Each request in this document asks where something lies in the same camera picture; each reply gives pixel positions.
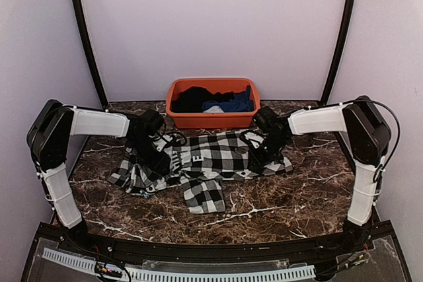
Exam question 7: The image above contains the white slotted cable duct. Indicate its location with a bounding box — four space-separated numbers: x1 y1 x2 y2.
42 248 316 281

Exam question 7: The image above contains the black white plaid shirt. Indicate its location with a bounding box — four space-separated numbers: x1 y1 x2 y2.
107 129 292 214

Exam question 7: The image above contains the right black frame post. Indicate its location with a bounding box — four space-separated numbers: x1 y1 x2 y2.
319 0 355 104

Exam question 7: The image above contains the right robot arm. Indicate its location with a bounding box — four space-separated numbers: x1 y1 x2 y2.
242 96 401 252

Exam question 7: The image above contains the black frame post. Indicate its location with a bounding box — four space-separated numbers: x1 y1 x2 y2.
319 0 355 104
72 0 108 108

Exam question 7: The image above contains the orange plastic basin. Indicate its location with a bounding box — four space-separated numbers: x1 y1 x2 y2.
166 78 260 129

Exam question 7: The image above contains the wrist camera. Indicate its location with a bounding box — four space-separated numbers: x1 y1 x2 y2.
239 130 264 153
153 131 187 152

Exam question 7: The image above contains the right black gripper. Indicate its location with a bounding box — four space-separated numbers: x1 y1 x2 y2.
248 133 289 170

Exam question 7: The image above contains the black garment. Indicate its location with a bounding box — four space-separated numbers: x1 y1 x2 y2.
171 87 235 113

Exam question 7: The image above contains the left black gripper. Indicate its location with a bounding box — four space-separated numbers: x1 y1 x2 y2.
128 135 171 174

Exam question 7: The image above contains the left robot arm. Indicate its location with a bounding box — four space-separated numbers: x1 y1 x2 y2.
26 99 171 253

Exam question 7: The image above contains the black front rail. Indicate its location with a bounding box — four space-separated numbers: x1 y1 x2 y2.
43 225 364 264

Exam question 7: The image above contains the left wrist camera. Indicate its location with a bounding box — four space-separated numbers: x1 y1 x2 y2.
153 131 187 152

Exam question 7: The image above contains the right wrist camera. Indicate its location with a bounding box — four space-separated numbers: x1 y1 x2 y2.
239 130 264 153

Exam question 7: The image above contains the blue garment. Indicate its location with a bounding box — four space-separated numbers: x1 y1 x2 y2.
202 85 254 113

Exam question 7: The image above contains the left black frame post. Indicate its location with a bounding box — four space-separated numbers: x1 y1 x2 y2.
72 0 108 108

